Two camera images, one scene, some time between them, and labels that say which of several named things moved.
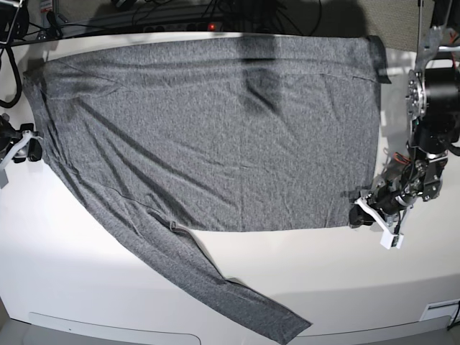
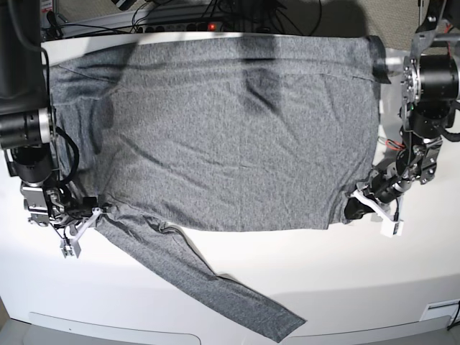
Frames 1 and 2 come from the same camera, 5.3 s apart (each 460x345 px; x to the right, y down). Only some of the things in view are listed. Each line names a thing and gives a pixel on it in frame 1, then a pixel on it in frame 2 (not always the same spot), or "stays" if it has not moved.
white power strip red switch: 188,27 stays
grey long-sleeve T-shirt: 160,138 stays
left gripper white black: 29,146 to 75,218
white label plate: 447,307 stays
